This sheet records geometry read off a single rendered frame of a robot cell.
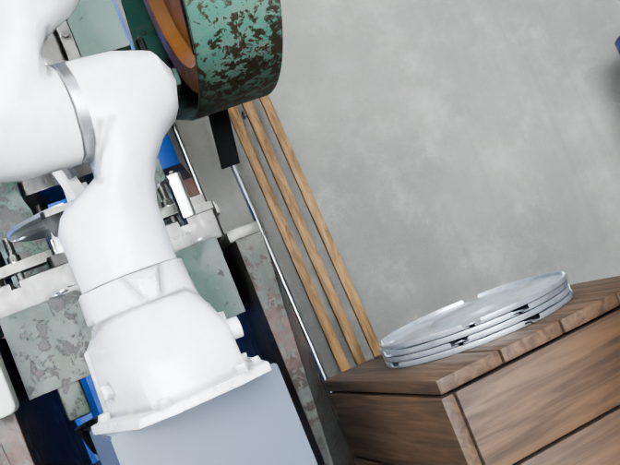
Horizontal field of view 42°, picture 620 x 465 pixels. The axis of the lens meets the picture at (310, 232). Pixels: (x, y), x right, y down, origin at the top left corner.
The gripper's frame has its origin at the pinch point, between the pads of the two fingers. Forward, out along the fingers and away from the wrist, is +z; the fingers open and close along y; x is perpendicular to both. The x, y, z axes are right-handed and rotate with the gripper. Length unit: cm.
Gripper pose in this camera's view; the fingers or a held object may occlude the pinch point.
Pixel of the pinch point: (68, 181)
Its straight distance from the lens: 145.1
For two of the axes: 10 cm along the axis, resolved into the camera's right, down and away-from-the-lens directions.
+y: 8.0, -3.4, -4.9
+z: 5.0, 8.3, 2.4
